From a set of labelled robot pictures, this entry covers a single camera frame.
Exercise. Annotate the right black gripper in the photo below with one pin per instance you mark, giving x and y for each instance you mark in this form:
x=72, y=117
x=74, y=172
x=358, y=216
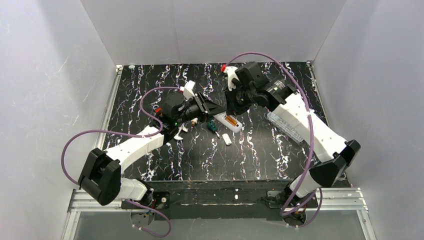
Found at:
x=234, y=100

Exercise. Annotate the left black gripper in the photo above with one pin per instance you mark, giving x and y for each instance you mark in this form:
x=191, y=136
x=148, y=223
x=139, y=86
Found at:
x=201, y=105

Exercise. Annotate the orange battery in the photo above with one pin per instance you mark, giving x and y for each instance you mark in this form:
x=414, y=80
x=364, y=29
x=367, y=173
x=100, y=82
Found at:
x=231, y=120

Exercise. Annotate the white remote control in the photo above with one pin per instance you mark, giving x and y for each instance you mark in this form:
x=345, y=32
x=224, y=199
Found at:
x=221, y=118

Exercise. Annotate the white remote battery cover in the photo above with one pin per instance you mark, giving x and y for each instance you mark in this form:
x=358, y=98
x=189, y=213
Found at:
x=226, y=139

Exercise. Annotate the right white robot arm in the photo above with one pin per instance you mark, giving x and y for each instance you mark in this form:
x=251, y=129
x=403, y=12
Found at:
x=334, y=152

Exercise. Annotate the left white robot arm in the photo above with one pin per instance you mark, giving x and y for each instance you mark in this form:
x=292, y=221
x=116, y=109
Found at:
x=101, y=176

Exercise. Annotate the white plastic pipe fitting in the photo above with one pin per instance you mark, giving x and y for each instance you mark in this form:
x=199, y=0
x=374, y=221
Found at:
x=194, y=122

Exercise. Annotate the clear plastic screw box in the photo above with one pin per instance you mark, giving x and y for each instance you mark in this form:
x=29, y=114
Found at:
x=285, y=127

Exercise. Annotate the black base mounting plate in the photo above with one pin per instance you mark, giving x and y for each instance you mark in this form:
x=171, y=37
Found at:
x=217, y=199

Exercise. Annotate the green handled screwdriver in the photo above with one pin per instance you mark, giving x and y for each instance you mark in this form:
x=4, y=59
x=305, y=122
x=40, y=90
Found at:
x=213, y=128

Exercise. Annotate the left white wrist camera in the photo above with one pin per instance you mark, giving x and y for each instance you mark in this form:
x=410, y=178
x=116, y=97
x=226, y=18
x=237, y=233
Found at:
x=187, y=90

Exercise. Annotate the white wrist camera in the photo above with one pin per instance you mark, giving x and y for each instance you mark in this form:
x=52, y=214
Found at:
x=187, y=90
x=231, y=76

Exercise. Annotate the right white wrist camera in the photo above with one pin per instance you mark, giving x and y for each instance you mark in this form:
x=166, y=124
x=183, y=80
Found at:
x=231, y=76

